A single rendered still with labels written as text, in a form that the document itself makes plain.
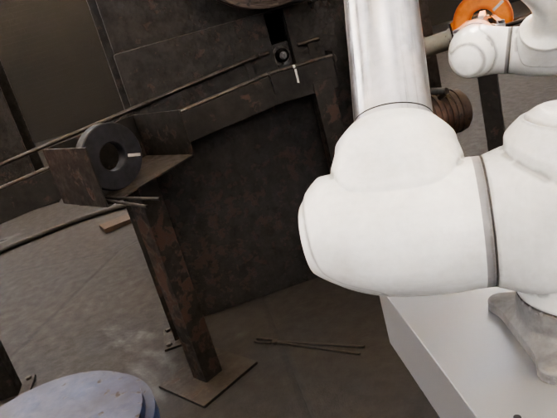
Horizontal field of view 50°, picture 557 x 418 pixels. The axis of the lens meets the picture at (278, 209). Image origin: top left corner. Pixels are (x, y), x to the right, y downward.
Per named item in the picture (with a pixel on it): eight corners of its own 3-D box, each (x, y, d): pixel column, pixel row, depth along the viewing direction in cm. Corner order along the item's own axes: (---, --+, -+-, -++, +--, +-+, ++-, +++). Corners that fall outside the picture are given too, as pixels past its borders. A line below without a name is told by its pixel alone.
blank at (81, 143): (77, 194, 133) (84, 195, 130) (70, 123, 131) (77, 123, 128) (138, 187, 144) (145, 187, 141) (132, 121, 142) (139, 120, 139)
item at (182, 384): (142, 400, 162) (41, 149, 139) (213, 346, 179) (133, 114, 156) (188, 422, 148) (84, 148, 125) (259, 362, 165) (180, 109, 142)
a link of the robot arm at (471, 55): (450, 65, 145) (508, 66, 141) (442, 85, 133) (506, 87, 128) (452, 20, 140) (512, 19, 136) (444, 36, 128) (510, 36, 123)
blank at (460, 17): (481, 60, 168) (481, 62, 165) (442, 21, 168) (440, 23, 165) (526, 17, 159) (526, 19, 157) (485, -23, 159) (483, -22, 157)
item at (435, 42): (427, 56, 174) (421, 36, 173) (458, 46, 170) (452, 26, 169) (423, 60, 169) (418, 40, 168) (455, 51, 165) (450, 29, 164)
